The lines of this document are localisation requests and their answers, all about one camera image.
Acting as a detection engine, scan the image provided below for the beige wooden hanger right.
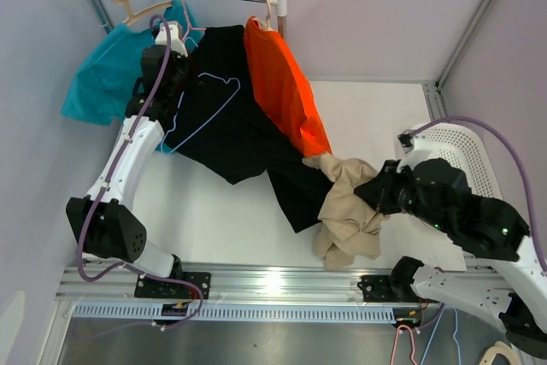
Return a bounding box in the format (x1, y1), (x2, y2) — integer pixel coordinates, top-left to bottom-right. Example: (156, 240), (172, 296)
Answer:
(253, 0), (275, 32)

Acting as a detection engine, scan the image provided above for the white plastic basket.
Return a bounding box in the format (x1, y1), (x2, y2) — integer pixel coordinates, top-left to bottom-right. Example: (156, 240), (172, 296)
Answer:
(417, 123), (503, 199)

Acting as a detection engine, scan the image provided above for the light blue wire hanger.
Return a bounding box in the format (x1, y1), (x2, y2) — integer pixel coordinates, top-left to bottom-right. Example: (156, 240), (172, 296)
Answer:
(158, 26), (248, 154)

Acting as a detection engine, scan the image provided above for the pink hanger on floor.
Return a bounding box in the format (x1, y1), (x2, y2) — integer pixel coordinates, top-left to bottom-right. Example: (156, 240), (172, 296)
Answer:
(391, 325), (418, 365)

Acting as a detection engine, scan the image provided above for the orange t shirt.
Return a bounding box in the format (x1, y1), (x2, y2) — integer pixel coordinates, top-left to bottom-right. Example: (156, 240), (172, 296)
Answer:
(244, 16), (332, 156)

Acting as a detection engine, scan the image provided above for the wooden hanger on floor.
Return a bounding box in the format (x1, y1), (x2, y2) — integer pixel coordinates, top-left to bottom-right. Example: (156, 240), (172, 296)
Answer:
(478, 341), (522, 365)

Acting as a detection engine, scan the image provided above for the beige t shirt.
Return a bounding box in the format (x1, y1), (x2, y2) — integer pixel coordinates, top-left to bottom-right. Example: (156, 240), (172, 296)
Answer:
(303, 153), (386, 270)

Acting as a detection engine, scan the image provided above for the blue hanger on floor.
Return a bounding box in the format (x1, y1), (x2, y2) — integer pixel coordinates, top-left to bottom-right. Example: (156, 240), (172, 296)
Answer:
(418, 303), (462, 364)

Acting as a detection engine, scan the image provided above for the black t shirt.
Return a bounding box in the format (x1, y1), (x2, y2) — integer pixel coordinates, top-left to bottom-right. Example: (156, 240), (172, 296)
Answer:
(176, 52), (332, 233)

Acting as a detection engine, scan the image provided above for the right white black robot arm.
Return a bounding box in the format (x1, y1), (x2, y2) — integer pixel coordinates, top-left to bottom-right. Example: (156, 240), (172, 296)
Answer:
(354, 158), (546, 359)

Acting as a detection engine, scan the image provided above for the aluminium mounting rail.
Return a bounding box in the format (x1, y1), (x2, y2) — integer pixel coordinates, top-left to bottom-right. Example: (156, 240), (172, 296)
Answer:
(55, 253), (522, 323)

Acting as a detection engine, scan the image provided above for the beige wooden hanger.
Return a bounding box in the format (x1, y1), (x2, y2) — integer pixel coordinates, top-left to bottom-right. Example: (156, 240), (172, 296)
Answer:
(110, 0), (173, 26)
(253, 0), (275, 32)

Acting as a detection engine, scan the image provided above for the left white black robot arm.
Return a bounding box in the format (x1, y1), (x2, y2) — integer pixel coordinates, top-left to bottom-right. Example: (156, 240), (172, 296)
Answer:
(66, 44), (190, 297)

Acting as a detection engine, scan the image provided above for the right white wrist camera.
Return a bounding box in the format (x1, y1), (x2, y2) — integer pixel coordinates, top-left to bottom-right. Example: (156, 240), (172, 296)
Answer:
(397, 130), (432, 172)

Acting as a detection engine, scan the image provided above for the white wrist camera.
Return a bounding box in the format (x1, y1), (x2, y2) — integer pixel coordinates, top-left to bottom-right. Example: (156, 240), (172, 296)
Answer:
(155, 21), (189, 57)
(397, 130), (432, 172)

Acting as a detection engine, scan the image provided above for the pink wire hanger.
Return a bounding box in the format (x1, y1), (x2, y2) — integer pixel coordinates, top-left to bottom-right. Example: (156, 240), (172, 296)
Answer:
(180, 0), (207, 42)

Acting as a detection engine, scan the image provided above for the teal t shirt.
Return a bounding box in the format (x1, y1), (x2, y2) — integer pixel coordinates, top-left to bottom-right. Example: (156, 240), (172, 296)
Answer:
(62, 21), (181, 132)

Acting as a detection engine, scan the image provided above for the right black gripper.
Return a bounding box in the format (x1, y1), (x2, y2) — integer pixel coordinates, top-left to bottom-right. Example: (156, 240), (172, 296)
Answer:
(356, 159), (451, 233)

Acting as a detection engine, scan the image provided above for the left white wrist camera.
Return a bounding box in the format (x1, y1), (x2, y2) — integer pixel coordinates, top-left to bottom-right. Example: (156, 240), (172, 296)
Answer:
(155, 21), (189, 57)

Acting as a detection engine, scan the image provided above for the beige wooden hanger left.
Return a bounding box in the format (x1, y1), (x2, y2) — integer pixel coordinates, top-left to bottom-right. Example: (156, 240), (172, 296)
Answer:
(110, 0), (173, 26)

